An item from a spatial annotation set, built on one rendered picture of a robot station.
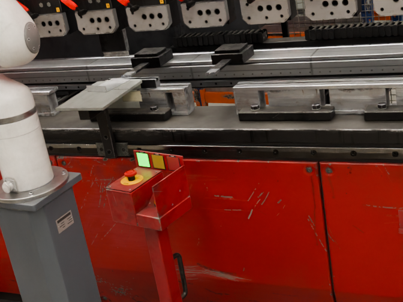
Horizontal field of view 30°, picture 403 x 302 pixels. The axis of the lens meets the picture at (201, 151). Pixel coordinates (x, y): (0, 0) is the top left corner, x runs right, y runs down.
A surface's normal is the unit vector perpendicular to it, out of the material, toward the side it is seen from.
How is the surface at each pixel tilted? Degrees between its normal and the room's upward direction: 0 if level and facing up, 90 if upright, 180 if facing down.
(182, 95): 90
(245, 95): 90
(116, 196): 90
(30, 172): 90
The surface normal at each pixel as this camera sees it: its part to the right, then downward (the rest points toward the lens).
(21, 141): 0.46, 0.26
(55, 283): 0.25, 0.32
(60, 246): 0.85, 0.06
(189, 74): -0.40, 0.40
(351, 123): -0.16, -0.91
